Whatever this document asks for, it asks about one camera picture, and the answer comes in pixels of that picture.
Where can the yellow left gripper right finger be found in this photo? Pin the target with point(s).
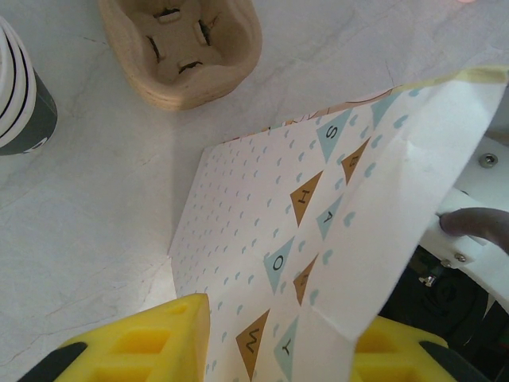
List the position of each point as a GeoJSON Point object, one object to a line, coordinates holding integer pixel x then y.
{"type": "Point", "coordinates": [397, 354]}

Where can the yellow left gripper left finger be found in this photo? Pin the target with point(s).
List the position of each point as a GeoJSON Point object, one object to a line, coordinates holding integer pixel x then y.
{"type": "Point", "coordinates": [139, 350]}

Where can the cartoon animal paper gift bag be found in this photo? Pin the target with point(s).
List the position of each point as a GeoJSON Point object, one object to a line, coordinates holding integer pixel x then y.
{"type": "Point", "coordinates": [318, 238]}

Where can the stack of cardboard cup carriers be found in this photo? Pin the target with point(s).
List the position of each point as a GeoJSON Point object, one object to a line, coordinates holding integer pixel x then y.
{"type": "Point", "coordinates": [179, 51]}

